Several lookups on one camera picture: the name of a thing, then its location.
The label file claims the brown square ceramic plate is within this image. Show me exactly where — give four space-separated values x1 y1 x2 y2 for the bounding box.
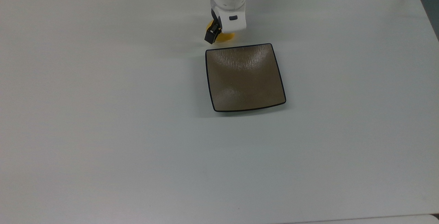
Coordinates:
205 43 287 113

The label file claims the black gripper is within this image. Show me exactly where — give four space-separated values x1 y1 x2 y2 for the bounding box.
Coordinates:
204 9 223 45

